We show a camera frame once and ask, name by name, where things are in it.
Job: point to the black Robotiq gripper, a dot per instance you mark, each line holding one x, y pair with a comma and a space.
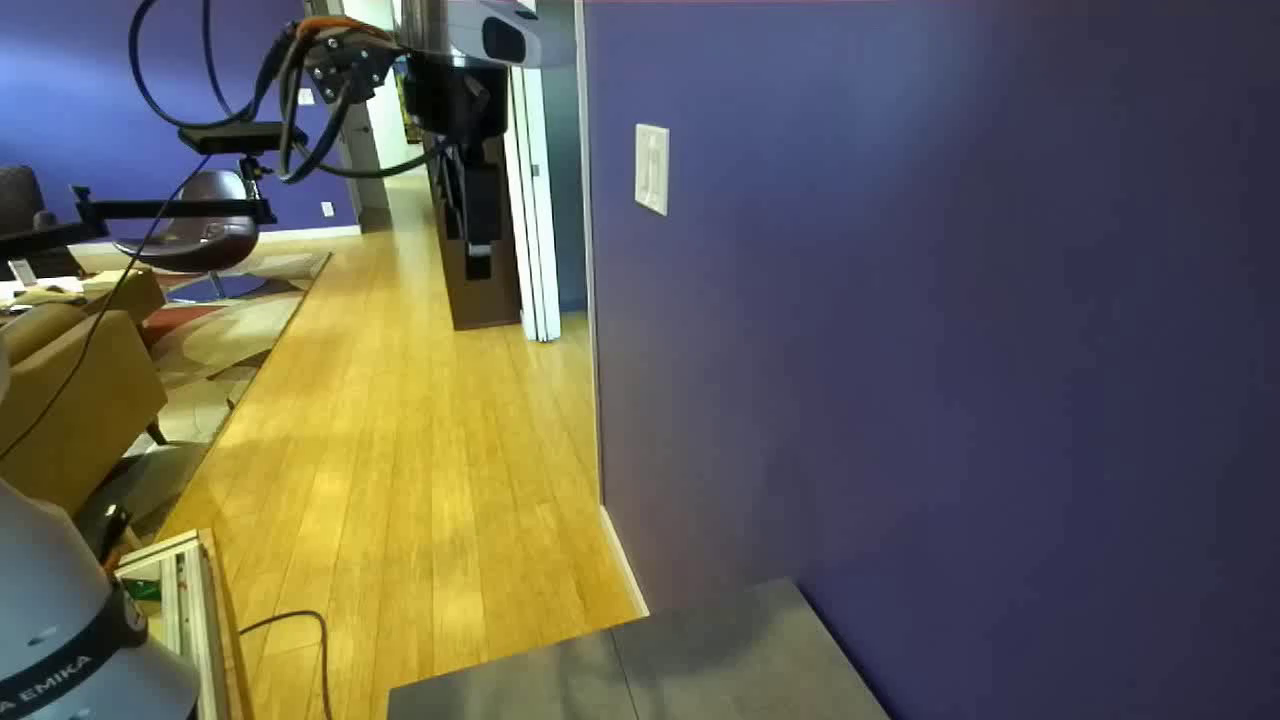
459, 100

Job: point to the white slider light switch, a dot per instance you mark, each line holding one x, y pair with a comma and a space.
656, 164
644, 164

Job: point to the black shell chair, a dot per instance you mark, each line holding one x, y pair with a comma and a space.
202, 242
16, 207

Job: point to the patterned floor rug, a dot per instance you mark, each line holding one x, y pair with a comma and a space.
224, 335

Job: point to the white baseboard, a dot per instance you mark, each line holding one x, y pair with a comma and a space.
624, 562

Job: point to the cardboard box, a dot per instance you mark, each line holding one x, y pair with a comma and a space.
82, 401

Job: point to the small white wall outlet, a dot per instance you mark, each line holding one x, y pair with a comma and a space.
325, 211

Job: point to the white double switch wall plate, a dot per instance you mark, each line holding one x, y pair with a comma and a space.
649, 170

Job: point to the small white wall switch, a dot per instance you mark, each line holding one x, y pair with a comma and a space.
306, 96

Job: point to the black stereo camera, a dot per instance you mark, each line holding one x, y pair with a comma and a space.
242, 134

